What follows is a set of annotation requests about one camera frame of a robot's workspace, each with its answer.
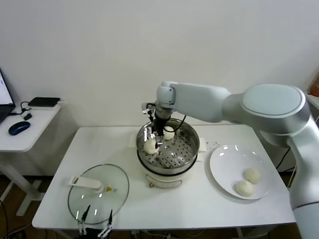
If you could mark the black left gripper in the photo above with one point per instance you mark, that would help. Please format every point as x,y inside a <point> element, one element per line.
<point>93,233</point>

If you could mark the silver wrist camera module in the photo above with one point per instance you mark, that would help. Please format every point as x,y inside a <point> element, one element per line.
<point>147,108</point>

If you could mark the perforated stainless steel steamer basket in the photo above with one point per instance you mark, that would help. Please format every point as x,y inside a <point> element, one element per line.
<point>179,154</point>

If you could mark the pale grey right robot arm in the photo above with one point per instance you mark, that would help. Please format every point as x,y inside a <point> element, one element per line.
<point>199,99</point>

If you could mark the white electric cooker pot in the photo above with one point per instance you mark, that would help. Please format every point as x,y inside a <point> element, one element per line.
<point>162,181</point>

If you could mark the black laptop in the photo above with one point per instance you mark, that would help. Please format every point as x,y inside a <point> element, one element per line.
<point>4,95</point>

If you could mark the blue black computer mouse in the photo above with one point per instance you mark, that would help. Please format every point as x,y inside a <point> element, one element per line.
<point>19,128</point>

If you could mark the white side desk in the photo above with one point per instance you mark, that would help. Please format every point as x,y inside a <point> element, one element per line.
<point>25,142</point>

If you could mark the black flat external drive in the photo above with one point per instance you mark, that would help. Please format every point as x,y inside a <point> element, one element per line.
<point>44,102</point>

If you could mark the small black usb dongle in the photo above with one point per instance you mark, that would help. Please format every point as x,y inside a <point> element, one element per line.
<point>27,116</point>

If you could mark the white round plate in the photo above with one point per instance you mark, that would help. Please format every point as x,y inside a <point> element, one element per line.
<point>231,159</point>

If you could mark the white steamed baozi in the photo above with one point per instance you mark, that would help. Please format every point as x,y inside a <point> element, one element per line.
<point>150,148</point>
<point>252,175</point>
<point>170,135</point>
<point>244,188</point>

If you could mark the orange packaged item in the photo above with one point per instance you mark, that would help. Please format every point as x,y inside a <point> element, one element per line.
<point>315,87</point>

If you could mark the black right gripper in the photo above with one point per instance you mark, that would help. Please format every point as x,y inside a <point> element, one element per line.
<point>160,124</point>

